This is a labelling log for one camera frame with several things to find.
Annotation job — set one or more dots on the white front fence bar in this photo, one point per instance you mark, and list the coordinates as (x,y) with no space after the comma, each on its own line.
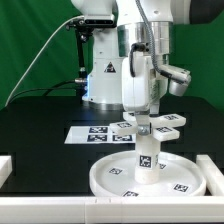
(120,210)

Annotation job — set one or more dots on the white right fence bar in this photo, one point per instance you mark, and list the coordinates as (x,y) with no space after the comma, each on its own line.
(212,174)

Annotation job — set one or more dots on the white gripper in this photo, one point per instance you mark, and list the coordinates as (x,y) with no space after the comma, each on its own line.
(142,92)

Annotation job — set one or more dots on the white marker sheet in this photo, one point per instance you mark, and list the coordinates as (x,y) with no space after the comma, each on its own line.
(95,135)

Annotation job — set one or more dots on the white left fence bar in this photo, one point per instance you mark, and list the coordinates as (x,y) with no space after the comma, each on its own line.
(5,168)

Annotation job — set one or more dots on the white table base piece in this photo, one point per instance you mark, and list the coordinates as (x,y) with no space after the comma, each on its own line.
(163,128)

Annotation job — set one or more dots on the white fence bar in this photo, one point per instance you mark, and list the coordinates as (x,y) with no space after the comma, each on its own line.
(120,210)
(5,168)
(212,174)

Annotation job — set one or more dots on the white round table top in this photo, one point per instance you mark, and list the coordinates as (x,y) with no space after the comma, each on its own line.
(113,175)

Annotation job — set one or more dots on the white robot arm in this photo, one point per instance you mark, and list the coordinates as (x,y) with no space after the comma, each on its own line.
(132,43)

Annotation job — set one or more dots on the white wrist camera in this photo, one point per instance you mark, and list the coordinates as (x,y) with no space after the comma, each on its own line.
(179,79)

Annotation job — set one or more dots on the black camera stand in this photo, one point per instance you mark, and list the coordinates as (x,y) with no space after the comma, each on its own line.
(81,50)

